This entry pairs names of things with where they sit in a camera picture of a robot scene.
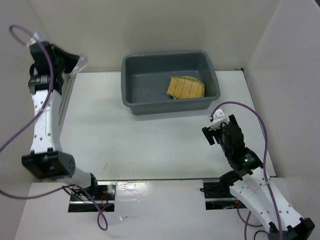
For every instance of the aluminium table edge rail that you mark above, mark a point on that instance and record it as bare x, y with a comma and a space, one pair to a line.
66, 91

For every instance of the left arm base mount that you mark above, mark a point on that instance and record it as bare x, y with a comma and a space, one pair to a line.
104, 197

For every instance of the woven bamboo basket tray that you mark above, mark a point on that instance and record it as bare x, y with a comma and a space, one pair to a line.
186, 87

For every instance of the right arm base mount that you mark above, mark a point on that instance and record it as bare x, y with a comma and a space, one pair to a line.
216, 196

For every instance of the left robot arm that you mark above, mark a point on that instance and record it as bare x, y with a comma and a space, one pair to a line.
46, 160

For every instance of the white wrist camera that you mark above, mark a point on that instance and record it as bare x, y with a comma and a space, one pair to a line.
34, 39
217, 119

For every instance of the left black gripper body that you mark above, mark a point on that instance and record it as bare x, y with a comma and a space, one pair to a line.
65, 61

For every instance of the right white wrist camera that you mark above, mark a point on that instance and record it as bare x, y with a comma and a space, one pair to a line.
217, 119

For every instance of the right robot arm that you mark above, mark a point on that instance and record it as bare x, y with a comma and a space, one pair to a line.
248, 183

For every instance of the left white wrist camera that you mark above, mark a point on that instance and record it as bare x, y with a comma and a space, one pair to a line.
34, 39

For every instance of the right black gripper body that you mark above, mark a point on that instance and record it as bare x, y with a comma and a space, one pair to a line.
232, 119

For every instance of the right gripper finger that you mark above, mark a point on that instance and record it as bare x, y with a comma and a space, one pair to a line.
210, 134
221, 140

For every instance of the grey plastic bin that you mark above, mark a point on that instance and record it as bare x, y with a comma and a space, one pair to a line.
152, 72

